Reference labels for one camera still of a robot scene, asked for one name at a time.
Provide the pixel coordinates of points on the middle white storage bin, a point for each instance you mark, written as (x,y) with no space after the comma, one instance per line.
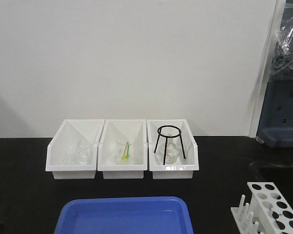
(107,149)

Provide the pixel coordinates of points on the blue plastic tray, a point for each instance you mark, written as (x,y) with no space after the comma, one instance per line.
(127,215)

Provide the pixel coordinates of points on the blue-grey drying pegboard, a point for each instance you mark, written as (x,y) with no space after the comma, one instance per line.
(276,121)

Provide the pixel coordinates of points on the clear plastic bag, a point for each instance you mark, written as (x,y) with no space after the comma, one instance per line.
(282,64)

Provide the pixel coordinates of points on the glass alcohol lamp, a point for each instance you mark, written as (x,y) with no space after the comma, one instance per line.
(171,152)

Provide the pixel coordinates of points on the black lab sink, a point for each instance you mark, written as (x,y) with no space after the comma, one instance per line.
(280,174)

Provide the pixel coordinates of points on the white test tube rack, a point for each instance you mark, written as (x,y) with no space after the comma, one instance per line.
(268,212)

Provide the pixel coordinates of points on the white storage bin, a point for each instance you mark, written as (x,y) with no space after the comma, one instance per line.
(183,168)
(70,131)
(107,149)

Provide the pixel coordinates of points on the black wire tripod stand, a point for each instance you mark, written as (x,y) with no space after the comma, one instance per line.
(162,137)

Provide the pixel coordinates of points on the beaker with colored sticks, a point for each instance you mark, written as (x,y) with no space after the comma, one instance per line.
(125,144)

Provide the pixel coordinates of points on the right white storage bin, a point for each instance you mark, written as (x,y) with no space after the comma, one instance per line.
(183,168)

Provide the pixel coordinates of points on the left white storage bin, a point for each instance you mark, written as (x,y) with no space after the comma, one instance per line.
(70,131)

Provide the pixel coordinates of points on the small glassware in left bin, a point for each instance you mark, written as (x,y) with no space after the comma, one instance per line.
(78,154)

